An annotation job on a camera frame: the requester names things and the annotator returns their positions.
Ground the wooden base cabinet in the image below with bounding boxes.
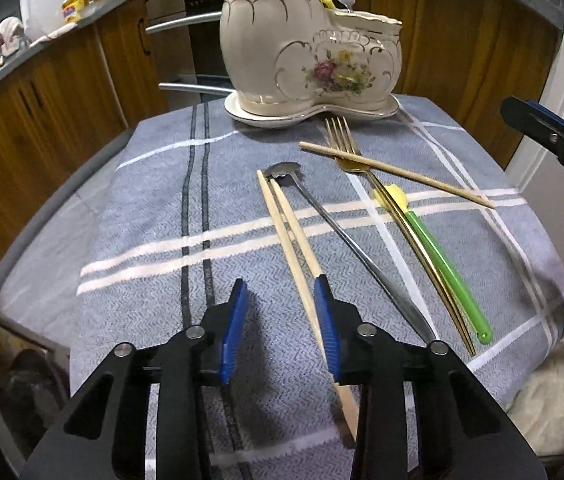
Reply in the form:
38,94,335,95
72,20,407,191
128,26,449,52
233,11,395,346
0,0,170,286
324,0,563,168

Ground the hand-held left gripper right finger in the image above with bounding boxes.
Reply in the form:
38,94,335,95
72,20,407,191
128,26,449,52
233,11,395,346
313,274,548,480

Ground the gold fork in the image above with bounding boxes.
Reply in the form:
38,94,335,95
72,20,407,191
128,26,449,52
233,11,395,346
325,116,477,357

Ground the cream ceramic holder tray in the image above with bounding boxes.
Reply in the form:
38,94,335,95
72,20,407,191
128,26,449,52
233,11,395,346
224,91,400,128

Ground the cream floral ceramic utensil holder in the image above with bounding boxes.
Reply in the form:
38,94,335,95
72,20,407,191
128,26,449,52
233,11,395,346
218,0,403,117

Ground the grey checked tablecloth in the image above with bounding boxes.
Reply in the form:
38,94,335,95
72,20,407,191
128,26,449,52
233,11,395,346
0,91,564,480

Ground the stainless built-in oven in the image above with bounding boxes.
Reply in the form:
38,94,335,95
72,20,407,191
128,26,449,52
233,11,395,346
144,0,235,108

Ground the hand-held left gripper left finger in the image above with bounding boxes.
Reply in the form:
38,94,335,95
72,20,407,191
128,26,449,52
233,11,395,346
22,278,250,480

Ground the wooden chopstick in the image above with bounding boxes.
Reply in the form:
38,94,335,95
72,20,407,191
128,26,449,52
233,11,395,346
269,176,327,281
256,170,360,438
299,141,497,209

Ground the white towel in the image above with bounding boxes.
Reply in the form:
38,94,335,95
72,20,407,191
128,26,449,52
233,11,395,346
0,16,27,56

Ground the long silver slotted spoon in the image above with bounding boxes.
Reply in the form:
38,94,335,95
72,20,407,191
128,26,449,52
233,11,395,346
264,161,440,346

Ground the yellow cooking oil bottle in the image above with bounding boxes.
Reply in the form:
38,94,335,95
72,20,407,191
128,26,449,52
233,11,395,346
62,0,87,23

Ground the grey bin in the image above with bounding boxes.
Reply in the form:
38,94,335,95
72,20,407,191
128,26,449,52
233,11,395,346
0,280,71,461

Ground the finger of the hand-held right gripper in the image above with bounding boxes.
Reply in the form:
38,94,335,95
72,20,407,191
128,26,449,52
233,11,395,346
524,101,564,159
501,96,564,181

